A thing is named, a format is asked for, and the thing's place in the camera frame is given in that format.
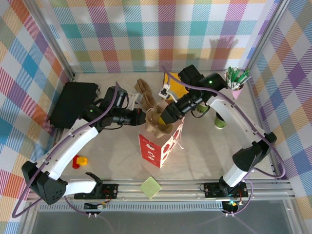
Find brown pulp cup carrier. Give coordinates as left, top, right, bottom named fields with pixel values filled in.
left=145, top=103, right=174, bottom=139

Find red white paper bag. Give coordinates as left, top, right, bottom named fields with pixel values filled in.
left=138, top=116, right=186, bottom=169

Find green paper cup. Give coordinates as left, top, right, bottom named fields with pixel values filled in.
left=214, top=112, right=228, bottom=130

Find yellow paper napkins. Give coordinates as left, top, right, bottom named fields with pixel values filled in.
left=162, top=72, right=190, bottom=98

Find black flat case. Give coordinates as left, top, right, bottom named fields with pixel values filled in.
left=47, top=81, right=100, bottom=129

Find green sticky note pad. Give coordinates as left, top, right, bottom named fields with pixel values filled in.
left=139, top=176, right=163, bottom=200

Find small circuit board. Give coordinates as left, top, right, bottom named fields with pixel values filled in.
left=84, top=201, right=108, bottom=211
left=223, top=199, right=242, bottom=208

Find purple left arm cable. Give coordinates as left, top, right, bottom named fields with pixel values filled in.
left=12, top=81, right=120, bottom=219

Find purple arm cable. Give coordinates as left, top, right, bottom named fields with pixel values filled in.
left=161, top=64, right=286, bottom=180
left=12, top=81, right=120, bottom=219

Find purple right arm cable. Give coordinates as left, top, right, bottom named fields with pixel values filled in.
left=161, top=64, right=286, bottom=180

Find aluminium side rail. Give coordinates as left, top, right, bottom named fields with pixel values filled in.
left=245, top=78, right=280, bottom=176

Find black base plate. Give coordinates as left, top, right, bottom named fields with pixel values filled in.
left=101, top=183, right=120, bottom=198
left=203, top=182, right=249, bottom=198

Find long aluminium base rail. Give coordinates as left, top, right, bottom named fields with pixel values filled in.
left=26, top=179, right=294, bottom=202

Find perforated metal cable duct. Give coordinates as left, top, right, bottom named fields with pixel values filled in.
left=36, top=203, right=229, bottom=213

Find aluminium frame post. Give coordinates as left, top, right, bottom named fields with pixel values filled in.
left=28, top=0, right=78, bottom=82
left=242, top=0, right=292, bottom=74

